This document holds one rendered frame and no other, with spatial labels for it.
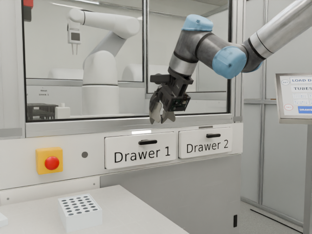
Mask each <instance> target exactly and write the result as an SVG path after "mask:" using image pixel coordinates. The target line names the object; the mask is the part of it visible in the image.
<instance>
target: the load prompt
mask: <svg viewBox="0 0 312 234"><path fill-rule="evenodd" d="M290 84H312V77H290Z"/></svg>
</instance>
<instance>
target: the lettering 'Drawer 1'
mask: <svg viewBox="0 0 312 234"><path fill-rule="evenodd" d="M165 148H167V155H166V156H169V147H165ZM158 151H160V149H159V150H156V157H157V153H158ZM150 152H153V154H155V153H154V151H152V150H151V151H150ZM150 152H149V157H150V155H153V154H150ZM117 153H119V154H121V160H120V161H117V162H116V154H117ZM131 154H135V159H133V160H132V157H134V156H131V158H130V159H131V160H132V161H134V160H137V156H136V153H131ZM146 154H147V151H146V153H145V156H144V153H143V152H142V154H141V157H140V153H139V157H140V159H142V155H143V157H144V159H145V158H146ZM127 155H129V153H128V154H125V161H126V157H127ZM150 158H154V157H150ZM122 159H123V154H122V153H121V152H115V163H118V162H121V161H122Z"/></svg>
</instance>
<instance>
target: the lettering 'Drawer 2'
mask: <svg viewBox="0 0 312 234"><path fill-rule="evenodd" d="M224 141H227V143H228V140H224ZM213 144H215V143H213ZM213 144H212V149H213V147H215V146H216V144H215V146H213ZM188 145H191V144H187V153H190V152H192V151H193V145H191V146H192V150H191V151H190V152H188ZM210 145H211V144H210ZM226 145H227V144H226ZM226 145H225V147H224V148H228V147H226ZM197 146H198V145H197ZM199 146H202V145H199ZM204 146H205V145H204ZM207 147H208V144H207ZM207 147H206V146H205V150H207ZM195 148H196V146H195ZM200 148H202V150H199V149H200ZM200 148H199V149H198V150H199V151H203V146H202V147H200ZM215 149H216V148H215ZM215 149H213V150H215ZM208 150H210V146H209V147H208Z"/></svg>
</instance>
